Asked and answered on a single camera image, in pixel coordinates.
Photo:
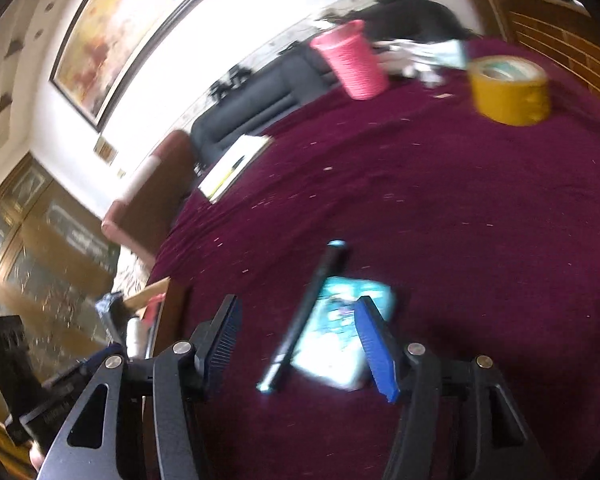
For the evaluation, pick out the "yellow black pen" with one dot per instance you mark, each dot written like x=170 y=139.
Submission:
x=227 y=176

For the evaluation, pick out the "cardboard box tray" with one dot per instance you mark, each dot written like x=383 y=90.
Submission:
x=165 y=330

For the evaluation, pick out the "black snack packet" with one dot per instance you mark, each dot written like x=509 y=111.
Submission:
x=114 y=316

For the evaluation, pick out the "teal tissue packet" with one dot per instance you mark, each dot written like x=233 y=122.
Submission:
x=329 y=349

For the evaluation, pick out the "white pill bottle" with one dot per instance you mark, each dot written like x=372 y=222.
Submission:
x=136 y=338

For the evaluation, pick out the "black leather sofa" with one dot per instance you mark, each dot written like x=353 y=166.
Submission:
x=250 y=101

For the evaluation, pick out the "red foil pouch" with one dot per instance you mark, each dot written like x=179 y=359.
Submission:
x=152 y=310

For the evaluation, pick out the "white gloves pile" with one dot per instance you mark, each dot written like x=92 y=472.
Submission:
x=424 y=61

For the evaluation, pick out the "framed horse painting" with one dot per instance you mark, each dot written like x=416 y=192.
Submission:
x=105 y=45

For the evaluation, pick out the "wooden cluttered counter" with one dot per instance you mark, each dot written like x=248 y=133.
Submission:
x=563 y=32

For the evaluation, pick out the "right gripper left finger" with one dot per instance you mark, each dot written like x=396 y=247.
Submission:
x=134 y=414

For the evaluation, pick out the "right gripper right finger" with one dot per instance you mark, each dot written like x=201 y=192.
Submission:
x=459 y=419

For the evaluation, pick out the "brown armchair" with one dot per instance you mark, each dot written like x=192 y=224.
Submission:
x=140 y=219

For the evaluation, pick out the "pink knitted sleeve bottle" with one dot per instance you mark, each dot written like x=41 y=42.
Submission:
x=350 y=56

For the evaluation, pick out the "yellow tape roll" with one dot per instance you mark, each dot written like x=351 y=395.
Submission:
x=510 y=90

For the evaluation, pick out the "person's left hand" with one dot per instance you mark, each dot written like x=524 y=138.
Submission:
x=36 y=456

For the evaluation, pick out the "black marker blue cap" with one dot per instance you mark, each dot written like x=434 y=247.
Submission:
x=330 y=263

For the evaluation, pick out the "wooden glass door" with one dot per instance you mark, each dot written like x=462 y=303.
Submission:
x=54 y=264

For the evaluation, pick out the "white notebook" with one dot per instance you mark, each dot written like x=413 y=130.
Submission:
x=231 y=165

